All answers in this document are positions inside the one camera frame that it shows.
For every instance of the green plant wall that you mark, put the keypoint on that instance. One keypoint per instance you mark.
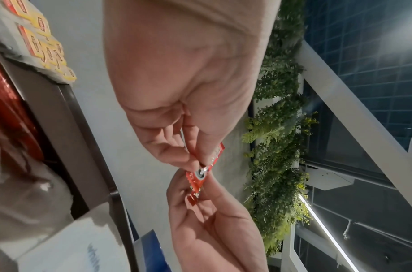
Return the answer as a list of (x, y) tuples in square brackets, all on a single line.
[(279, 132)]

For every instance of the red Nescafe coffee sachets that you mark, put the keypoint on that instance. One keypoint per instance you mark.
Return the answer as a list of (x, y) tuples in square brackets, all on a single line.
[(10, 111)]

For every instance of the large glass window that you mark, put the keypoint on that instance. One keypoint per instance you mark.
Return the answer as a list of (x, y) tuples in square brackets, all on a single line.
[(370, 66)]

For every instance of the white sugar sachets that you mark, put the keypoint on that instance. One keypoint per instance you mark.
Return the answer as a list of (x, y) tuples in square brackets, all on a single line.
[(41, 225)]

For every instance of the person's left hand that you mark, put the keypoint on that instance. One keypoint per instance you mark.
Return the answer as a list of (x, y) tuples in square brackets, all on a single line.
[(185, 66)]

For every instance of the red coffee sachet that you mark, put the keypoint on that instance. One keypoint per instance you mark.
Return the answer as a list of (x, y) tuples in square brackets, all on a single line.
[(195, 180)]

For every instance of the person's right hand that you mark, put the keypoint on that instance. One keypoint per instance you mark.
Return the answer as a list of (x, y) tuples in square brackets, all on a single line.
[(219, 233)]

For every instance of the brown plastic tray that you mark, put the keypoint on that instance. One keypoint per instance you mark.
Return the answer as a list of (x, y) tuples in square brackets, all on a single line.
[(74, 132)]

